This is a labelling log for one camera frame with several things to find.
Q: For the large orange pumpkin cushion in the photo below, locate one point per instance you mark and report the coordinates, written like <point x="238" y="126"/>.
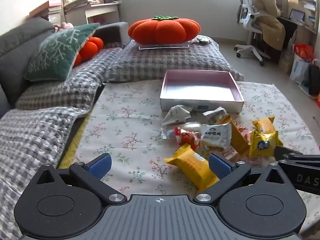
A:
<point x="163" y="30"/>

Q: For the white side desk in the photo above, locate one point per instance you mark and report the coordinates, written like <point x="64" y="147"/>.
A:
<point x="100" y="11"/>

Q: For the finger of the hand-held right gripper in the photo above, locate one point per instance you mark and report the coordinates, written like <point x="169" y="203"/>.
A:
<point x="283" y="153"/>

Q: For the small yellow snack packet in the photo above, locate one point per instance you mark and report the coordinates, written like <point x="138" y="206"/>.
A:
<point x="263" y="126"/>

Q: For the grey sofa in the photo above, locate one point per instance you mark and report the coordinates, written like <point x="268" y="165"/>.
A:
<point x="17" y="45"/>

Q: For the floral bed sheet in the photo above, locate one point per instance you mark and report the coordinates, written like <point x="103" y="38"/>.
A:
<point x="130" y="120"/>

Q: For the white snack packet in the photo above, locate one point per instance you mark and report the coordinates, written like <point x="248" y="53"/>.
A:
<point x="215" y="136"/>

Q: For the laptop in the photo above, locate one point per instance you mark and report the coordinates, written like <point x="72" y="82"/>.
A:
<point x="296" y="15"/>

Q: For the green patterned pillow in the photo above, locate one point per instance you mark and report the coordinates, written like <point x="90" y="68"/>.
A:
<point x="58" y="52"/>

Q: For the clear plastic snack packet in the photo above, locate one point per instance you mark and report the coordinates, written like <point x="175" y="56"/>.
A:
<point x="168" y="133"/>

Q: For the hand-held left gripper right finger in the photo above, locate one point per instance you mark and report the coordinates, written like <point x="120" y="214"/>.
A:
<point x="220" y="166"/>

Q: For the small silver snack packet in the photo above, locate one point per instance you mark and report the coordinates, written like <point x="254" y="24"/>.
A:
<point x="217" y="112"/>

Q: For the white office chair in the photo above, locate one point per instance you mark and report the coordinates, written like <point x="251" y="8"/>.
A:
<point x="246" y="12"/>

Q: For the pink snack packet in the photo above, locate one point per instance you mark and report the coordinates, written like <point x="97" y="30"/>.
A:
<point x="231" y="153"/>

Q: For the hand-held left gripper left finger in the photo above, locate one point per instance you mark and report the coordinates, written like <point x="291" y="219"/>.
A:
<point x="99" y="167"/>

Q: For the orange snack packet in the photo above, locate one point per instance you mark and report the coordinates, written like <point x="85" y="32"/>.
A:
<point x="238" y="138"/>

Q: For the small orange pumpkin cushion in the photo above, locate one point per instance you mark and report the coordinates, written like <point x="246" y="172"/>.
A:
<point x="88" y="48"/>

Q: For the red gift bag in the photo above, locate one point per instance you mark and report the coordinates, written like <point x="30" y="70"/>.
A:
<point x="303" y="52"/>

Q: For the red snack packet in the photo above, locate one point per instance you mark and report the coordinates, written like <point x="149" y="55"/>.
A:
<point x="188" y="138"/>

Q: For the plain yellow snack packet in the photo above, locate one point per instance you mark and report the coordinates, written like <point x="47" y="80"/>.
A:
<point x="191" y="163"/>

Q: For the white and blue bag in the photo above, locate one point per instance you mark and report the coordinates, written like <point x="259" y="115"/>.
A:
<point x="298" y="68"/>

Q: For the stack of books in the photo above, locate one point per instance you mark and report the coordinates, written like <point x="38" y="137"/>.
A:
<point x="46" y="8"/>

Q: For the clear acrylic board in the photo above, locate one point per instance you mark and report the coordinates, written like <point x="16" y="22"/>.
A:
<point x="162" y="46"/>

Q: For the beige coat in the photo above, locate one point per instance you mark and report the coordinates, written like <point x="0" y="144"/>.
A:
<point x="270" y="17"/>

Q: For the black bag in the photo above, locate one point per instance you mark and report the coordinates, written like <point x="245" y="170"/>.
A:
<point x="315" y="78"/>

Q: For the pink plush toy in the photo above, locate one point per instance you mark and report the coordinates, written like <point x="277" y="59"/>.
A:
<point x="64" y="26"/>

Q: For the yellow packet with blue label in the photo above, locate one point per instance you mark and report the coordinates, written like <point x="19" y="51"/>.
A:
<point x="264" y="143"/>

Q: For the wooden desk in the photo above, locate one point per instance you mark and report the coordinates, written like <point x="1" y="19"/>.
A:
<point x="303" y="27"/>

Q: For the pink shallow box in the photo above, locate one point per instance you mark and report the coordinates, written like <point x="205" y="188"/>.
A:
<point x="200" y="90"/>

